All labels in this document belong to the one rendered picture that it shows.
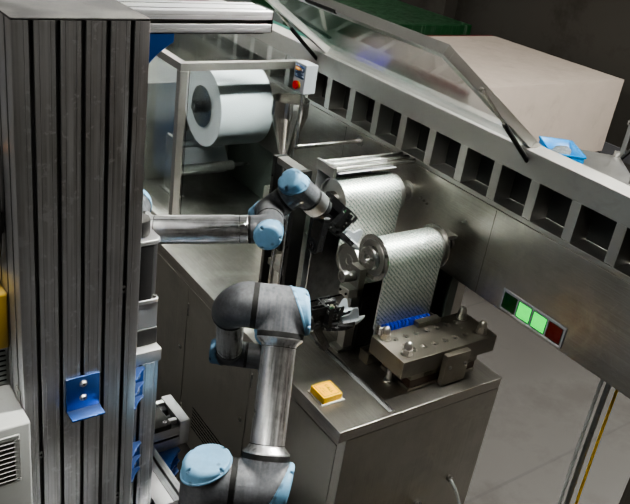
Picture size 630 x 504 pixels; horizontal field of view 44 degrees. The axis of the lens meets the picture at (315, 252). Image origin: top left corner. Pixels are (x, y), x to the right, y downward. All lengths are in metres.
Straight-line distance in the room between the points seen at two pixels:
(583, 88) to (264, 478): 6.40
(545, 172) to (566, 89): 5.31
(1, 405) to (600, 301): 1.55
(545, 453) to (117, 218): 2.77
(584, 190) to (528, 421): 2.02
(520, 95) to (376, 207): 4.65
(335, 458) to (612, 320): 0.88
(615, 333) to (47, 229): 1.50
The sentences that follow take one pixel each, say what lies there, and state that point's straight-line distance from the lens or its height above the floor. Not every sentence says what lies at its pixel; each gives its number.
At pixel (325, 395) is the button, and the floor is 0.92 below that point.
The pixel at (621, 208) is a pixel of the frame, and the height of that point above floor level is 1.62.
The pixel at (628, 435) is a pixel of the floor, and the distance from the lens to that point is 4.28.
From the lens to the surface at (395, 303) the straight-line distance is 2.51.
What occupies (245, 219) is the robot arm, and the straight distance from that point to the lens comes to 2.01.
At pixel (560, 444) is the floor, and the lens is 4.03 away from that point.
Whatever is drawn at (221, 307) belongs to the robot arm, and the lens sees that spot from 1.93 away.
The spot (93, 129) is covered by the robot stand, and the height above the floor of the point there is 1.83.
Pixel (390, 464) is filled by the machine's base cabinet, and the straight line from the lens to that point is 2.52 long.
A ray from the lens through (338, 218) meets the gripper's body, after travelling 2.21.
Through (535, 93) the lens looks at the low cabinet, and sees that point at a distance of 7.31.
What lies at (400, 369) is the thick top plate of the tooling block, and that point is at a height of 1.00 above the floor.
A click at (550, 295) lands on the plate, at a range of 2.40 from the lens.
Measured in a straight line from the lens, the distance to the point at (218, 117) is 3.10.
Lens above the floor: 2.32
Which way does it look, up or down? 26 degrees down
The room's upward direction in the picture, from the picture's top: 9 degrees clockwise
